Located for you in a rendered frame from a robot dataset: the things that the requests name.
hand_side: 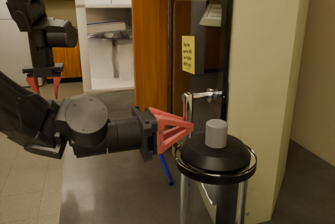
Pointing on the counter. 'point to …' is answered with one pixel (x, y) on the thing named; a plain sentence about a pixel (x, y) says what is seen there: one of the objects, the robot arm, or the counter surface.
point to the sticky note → (188, 54)
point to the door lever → (188, 107)
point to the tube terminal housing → (263, 72)
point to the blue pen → (166, 169)
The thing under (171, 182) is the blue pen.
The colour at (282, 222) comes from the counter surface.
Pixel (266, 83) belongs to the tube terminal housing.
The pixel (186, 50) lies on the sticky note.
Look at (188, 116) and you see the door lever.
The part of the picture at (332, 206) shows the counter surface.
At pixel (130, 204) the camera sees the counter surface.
